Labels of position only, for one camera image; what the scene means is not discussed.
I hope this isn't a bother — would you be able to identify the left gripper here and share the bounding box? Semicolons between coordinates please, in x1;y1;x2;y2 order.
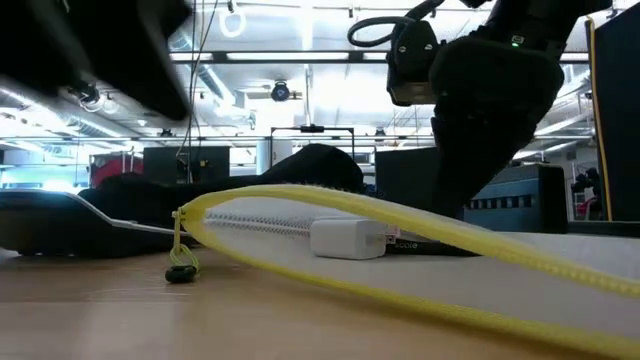
0;0;194;122

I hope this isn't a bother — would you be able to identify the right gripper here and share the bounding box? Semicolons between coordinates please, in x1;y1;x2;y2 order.
429;34;566;219

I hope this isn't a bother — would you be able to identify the marker set case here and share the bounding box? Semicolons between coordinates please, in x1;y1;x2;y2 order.
462;162;570;235

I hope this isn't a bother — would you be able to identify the white and yellow pouch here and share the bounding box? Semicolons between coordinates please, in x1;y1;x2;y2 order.
164;183;640;360

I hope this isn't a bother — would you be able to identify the black backpack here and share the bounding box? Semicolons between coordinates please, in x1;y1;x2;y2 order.
77;143;367;236

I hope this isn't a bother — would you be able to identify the black ceiling lamp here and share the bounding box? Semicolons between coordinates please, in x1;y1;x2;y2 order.
269;80;293;103
67;82;104;107

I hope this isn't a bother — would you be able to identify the black device with white text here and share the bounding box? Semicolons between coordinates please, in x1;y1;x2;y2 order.
387;238;479;258

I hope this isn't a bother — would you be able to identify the red bin rack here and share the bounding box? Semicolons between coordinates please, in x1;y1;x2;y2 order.
574;196;602;222

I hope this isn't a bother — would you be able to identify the red cart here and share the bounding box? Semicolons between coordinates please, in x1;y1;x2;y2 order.
89;151;145;189

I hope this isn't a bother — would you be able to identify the black curtain panel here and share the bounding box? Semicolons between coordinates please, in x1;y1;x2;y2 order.
584;2;640;224

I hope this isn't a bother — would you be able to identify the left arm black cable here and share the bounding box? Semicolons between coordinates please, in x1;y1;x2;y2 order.
175;0;221;184

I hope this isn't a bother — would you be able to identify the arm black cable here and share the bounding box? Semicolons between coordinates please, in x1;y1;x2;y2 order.
175;0;221;184
347;0;446;49

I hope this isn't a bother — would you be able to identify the white hanging ring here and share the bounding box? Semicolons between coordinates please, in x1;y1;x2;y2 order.
218;8;248;39

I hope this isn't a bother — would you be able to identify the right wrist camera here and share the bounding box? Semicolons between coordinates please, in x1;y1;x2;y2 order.
386;19;442;107

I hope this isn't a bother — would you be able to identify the yellow cable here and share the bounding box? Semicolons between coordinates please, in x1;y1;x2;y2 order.
587;17;615;222

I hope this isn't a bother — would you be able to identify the black table frame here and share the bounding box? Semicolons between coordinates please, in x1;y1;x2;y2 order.
567;219;640;239

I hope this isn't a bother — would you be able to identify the black metal rig frame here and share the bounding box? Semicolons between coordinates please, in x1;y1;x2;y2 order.
269;124;357;169

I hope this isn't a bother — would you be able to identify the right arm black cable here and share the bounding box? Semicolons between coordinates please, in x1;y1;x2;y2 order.
347;0;446;49

